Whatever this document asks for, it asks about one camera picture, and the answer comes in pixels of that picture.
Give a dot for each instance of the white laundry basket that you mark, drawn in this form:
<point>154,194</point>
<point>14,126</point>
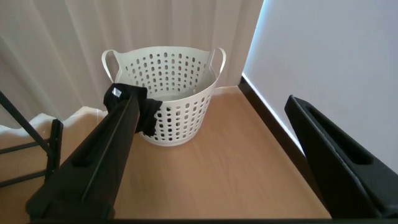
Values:
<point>186,124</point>

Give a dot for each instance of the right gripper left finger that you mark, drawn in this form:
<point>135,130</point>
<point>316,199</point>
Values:
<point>96,168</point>

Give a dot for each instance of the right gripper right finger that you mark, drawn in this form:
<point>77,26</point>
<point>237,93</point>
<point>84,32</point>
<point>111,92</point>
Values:
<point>342,174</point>

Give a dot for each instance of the black garment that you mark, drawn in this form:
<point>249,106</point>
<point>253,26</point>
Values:
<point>149,115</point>

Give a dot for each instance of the black clothes rack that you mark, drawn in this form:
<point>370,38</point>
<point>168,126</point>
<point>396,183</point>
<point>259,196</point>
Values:
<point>56,146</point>

